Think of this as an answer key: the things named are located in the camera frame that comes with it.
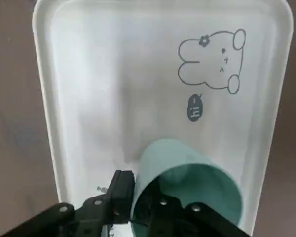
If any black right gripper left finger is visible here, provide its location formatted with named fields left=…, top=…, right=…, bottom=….
left=3, top=169, right=136, bottom=237

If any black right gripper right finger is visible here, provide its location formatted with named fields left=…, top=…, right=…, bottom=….
left=132, top=182, right=249, bottom=237

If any small green cup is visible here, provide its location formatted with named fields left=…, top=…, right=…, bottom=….
left=131, top=138, right=245, bottom=237

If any white tray with rabbit print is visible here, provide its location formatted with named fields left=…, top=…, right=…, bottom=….
left=32, top=0, right=294, bottom=237

